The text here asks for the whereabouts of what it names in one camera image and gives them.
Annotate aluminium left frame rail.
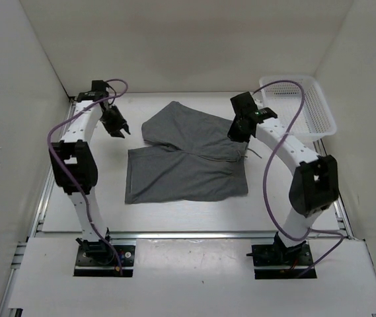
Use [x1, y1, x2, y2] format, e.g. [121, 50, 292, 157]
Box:
[0, 94, 71, 311]

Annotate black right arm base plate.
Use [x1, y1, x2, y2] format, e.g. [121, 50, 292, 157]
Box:
[247, 243, 317, 280]

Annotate aluminium front frame rail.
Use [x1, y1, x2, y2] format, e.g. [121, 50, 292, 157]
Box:
[110, 230, 276, 240]

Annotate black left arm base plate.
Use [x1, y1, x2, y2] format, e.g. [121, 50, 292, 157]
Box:
[73, 243, 136, 277]

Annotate white perforated plastic basket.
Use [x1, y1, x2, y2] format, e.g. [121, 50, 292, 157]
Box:
[259, 75, 337, 143]

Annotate aluminium frame rail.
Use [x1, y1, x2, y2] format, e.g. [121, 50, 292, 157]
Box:
[110, 230, 276, 240]
[313, 139, 356, 240]
[0, 94, 71, 311]

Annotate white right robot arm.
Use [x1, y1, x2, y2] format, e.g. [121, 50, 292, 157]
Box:
[227, 92, 339, 264]

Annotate grey cotton shorts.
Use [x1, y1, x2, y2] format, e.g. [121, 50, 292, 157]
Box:
[125, 101, 254, 205]

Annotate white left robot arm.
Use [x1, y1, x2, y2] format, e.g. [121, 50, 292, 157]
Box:
[48, 90, 130, 264]

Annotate aluminium right frame rail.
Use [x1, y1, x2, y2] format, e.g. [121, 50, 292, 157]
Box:
[313, 139, 356, 240]

